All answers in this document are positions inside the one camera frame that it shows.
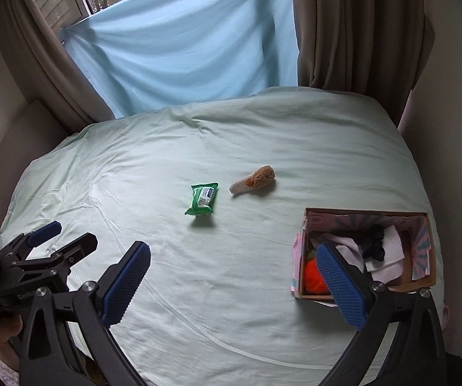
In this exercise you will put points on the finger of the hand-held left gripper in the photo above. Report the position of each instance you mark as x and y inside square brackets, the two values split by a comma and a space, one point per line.
[78, 249]
[44, 233]

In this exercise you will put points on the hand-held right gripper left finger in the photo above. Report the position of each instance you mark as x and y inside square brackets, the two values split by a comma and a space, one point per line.
[128, 281]

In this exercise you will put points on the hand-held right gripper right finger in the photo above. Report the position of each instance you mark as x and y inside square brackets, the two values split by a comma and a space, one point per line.
[341, 281]

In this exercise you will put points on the orange pompom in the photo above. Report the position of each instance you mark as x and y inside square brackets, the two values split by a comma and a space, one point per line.
[315, 275]

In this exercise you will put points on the black scrunchie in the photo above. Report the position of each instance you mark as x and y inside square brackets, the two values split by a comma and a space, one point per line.
[371, 243]

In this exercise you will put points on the white paper sheet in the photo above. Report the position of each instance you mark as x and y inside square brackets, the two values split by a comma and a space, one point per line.
[392, 249]

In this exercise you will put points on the cardboard box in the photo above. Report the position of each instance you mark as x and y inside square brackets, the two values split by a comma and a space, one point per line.
[414, 257]

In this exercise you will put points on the person's left hand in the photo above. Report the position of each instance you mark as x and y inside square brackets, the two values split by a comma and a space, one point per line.
[8, 329]

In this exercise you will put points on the beige headboard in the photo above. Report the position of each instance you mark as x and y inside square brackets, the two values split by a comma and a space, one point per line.
[18, 148]

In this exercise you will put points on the pink patterned cloth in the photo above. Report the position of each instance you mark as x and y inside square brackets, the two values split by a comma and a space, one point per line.
[445, 314]

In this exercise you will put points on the green wipes packet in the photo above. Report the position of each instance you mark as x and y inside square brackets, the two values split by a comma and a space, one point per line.
[202, 199]

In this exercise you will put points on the brown plush toy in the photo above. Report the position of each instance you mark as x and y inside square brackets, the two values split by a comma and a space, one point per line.
[257, 179]

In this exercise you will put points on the beige curtain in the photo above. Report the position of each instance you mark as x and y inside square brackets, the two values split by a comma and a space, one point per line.
[355, 36]
[54, 76]

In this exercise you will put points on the pale green bed sheet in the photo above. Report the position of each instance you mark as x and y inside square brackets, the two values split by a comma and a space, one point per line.
[215, 136]

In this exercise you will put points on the light blue cloth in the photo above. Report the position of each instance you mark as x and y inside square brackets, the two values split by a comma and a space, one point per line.
[182, 48]

